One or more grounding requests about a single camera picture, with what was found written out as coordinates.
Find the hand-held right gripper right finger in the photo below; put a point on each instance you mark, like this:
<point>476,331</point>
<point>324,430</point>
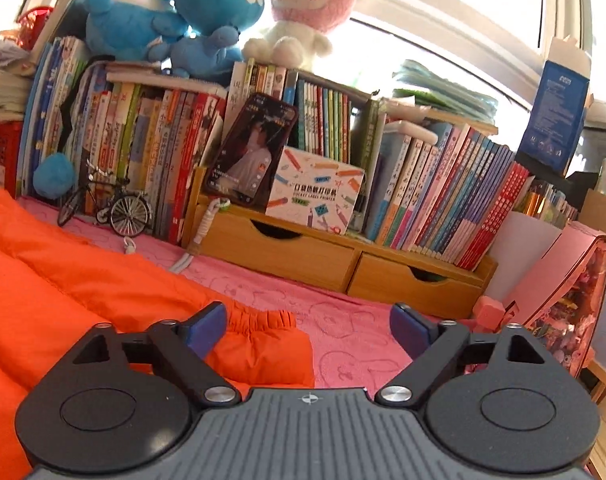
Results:
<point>408,330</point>

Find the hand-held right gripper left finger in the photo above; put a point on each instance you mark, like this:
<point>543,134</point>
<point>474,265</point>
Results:
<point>208,330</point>

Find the orange puffer jacket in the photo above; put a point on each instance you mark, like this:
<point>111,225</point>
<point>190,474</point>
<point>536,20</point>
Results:
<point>83,285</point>

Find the pink blanket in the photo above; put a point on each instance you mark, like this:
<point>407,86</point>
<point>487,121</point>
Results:
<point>333,320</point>

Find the wooden desk organizer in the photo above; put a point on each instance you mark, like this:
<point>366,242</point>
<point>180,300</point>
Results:
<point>293,255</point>

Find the miniature metal bicycle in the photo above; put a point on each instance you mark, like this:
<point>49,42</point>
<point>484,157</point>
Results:
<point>130,215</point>

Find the pink blue spine book row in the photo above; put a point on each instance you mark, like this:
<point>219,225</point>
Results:
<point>448,195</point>

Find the pink transparent bag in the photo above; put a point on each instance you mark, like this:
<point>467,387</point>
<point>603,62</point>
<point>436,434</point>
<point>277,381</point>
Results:
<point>548,270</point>

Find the white label printer box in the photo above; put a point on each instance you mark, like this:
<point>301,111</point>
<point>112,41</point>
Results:
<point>313,195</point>

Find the black smartphone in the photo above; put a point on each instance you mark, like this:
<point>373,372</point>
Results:
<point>248,155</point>

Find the colourful thin book row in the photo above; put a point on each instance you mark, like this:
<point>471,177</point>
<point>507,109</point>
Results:
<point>548,202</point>

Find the tall picture book row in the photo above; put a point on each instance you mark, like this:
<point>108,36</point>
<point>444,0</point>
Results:
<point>133,150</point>

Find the blue plush ball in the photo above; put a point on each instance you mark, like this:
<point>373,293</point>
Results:
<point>55,175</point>

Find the brown cardboard box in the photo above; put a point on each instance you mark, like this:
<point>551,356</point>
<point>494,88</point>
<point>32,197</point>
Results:
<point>600,210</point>

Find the thin green spine book row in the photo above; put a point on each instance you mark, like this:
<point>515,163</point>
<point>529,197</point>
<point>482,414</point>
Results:
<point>323,115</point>

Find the blue carton box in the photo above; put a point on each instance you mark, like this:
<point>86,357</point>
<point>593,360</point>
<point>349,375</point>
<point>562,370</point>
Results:
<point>553,115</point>

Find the red plastic crate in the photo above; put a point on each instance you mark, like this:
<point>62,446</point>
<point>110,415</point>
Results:
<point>0,155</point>

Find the small blue dolphin plush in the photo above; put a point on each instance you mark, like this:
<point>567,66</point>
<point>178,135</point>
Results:
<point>203,55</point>

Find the stack of magazines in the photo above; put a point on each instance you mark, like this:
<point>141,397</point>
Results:
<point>5,90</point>

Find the large blue dolphin plush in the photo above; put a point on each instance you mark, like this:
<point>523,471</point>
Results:
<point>128,25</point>

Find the pink white bunny plush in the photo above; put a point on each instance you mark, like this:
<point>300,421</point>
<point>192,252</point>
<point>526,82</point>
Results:
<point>303,0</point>

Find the red plastic basket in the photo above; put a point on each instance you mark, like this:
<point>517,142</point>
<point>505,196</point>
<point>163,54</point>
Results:
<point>35,22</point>

